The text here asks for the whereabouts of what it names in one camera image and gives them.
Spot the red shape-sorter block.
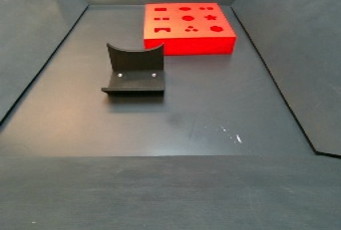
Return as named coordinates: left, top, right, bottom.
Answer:
left=144, top=3, right=236, bottom=56

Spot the black curved holder bracket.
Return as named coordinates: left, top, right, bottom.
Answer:
left=101, top=44, right=166, bottom=95

